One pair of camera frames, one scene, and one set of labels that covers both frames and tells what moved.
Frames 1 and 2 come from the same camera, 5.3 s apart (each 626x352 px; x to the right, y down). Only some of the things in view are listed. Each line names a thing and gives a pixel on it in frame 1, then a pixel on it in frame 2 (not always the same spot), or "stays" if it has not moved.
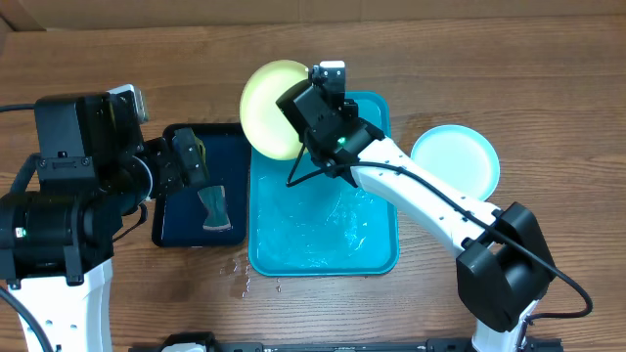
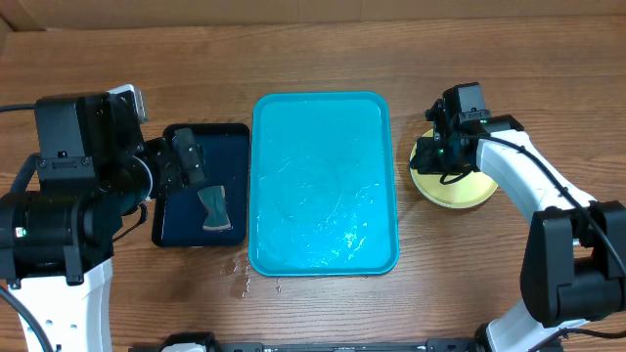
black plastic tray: x=178 y=218 stays
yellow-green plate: x=266 y=127 to x=470 y=189
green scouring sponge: x=217 y=217 stays
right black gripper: x=351 y=104 to x=429 y=163
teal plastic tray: x=303 y=222 stays
